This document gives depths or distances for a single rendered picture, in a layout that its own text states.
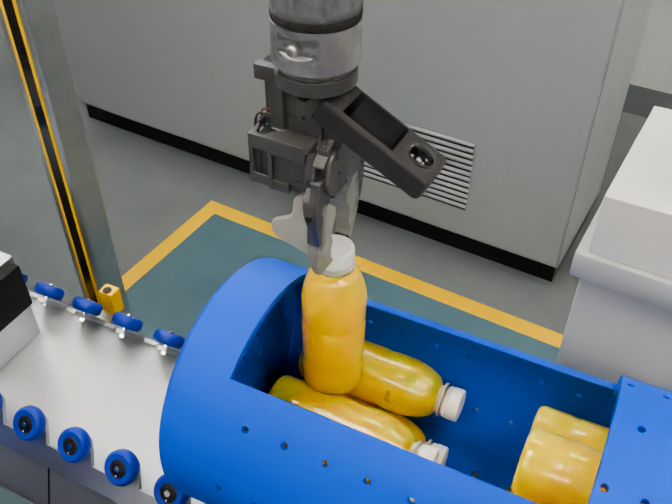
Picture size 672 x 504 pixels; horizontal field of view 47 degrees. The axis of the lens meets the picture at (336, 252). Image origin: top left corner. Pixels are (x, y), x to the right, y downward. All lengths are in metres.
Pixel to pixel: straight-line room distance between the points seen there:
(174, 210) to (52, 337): 1.78
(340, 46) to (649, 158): 0.55
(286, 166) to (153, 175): 2.50
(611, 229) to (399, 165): 0.41
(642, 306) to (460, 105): 1.46
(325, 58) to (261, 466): 0.38
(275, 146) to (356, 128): 0.08
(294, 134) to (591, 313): 0.55
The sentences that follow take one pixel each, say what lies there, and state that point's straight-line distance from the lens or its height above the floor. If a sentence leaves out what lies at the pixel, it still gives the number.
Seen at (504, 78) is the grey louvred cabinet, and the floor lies 0.71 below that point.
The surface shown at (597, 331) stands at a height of 1.02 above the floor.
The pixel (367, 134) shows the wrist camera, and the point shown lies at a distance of 0.64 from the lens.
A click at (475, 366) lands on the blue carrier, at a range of 0.93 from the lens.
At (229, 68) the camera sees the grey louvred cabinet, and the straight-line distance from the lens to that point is 2.86.
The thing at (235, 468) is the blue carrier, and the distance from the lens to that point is 0.78.
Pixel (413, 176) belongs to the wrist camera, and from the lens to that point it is 0.64.
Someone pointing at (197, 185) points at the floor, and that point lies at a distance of 3.09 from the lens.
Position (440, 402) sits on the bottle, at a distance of 0.91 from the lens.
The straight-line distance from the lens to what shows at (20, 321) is 1.21.
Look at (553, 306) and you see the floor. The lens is 2.62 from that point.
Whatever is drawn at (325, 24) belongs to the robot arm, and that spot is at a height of 1.53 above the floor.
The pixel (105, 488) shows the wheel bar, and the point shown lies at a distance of 1.06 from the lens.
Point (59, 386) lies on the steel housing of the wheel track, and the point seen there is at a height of 0.93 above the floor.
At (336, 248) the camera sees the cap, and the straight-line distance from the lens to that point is 0.76.
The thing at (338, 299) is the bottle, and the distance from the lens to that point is 0.77.
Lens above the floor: 1.78
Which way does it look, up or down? 41 degrees down
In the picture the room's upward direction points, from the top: straight up
